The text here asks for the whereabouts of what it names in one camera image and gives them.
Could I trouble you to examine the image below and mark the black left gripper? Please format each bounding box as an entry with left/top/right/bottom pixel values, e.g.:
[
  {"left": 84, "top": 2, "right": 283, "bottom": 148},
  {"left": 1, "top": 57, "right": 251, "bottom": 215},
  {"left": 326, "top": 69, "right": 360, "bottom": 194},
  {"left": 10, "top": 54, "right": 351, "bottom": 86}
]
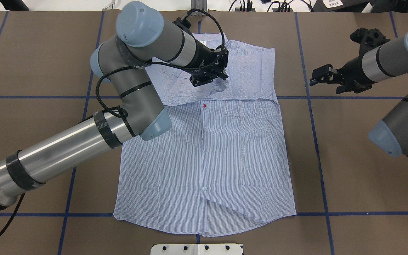
[{"left": 190, "top": 42, "right": 229, "bottom": 87}]

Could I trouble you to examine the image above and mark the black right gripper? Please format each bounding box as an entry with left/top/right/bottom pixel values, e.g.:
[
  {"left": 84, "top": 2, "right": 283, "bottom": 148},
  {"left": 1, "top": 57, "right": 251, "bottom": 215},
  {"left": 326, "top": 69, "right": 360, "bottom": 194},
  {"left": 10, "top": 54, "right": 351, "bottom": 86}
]
[{"left": 309, "top": 58, "right": 371, "bottom": 94}]

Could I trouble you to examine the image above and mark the light blue striped shirt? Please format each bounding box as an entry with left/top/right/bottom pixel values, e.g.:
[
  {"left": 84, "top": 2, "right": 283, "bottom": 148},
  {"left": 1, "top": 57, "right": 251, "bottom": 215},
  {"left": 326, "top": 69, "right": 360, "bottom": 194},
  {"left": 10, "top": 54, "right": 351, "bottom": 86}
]
[{"left": 113, "top": 39, "right": 296, "bottom": 237}]

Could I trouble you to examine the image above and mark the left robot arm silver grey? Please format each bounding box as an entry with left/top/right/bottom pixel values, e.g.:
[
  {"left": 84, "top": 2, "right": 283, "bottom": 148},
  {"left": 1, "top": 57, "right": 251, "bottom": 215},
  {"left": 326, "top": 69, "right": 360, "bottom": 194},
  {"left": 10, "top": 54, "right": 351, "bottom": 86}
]
[{"left": 0, "top": 9, "right": 120, "bottom": 163}]

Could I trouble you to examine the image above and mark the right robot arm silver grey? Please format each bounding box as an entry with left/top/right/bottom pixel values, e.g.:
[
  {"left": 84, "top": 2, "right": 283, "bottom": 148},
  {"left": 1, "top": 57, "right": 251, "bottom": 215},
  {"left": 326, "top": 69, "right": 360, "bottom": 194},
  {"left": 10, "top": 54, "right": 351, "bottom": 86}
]
[{"left": 309, "top": 28, "right": 408, "bottom": 158}]

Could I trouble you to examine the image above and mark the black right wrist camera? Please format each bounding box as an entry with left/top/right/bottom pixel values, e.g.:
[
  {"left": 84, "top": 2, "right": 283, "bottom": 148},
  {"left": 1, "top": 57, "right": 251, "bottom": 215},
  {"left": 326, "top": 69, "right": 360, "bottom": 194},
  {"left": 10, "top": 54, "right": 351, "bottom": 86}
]
[{"left": 350, "top": 28, "right": 391, "bottom": 48}]

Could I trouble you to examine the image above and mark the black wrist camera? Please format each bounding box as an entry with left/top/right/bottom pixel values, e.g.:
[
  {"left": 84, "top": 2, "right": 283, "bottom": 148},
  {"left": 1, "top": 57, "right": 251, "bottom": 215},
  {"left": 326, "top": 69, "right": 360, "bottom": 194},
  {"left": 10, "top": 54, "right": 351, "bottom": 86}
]
[
  {"left": 350, "top": 28, "right": 391, "bottom": 48},
  {"left": 172, "top": 17, "right": 193, "bottom": 35}
]

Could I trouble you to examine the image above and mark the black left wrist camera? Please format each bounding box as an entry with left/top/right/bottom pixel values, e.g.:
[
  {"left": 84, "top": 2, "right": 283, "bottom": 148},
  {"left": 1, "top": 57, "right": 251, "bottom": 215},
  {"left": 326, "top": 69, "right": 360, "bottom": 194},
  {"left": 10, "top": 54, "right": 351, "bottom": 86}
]
[{"left": 172, "top": 17, "right": 193, "bottom": 35}]

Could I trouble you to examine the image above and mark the aluminium frame post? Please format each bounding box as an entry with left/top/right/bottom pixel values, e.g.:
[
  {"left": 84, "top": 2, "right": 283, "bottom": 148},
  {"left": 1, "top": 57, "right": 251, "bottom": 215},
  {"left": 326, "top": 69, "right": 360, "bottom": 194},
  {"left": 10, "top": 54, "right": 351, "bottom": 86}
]
[{"left": 191, "top": 0, "right": 208, "bottom": 16}]

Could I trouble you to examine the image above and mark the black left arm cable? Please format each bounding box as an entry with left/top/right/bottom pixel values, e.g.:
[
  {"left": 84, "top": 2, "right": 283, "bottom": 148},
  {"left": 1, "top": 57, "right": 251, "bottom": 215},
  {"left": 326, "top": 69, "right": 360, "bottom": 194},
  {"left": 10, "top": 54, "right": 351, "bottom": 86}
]
[{"left": 0, "top": 9, "right": 226, "bottom": 243}]

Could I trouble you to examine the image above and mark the white pedestal column with base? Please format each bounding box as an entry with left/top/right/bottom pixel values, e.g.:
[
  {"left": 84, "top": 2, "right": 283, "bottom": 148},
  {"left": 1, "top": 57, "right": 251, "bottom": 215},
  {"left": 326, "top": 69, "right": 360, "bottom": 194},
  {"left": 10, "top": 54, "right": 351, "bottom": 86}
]
[{"left": 150, "top": 243, "right": 244, "bottom": 255}]

